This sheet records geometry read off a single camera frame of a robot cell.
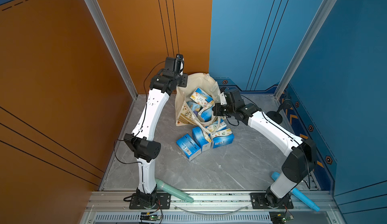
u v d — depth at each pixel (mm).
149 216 706
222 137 870
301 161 431
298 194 735
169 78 573
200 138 870
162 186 751
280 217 694
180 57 663
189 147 849
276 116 1031
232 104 621
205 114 872
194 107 922
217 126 892
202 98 965
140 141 478
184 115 892
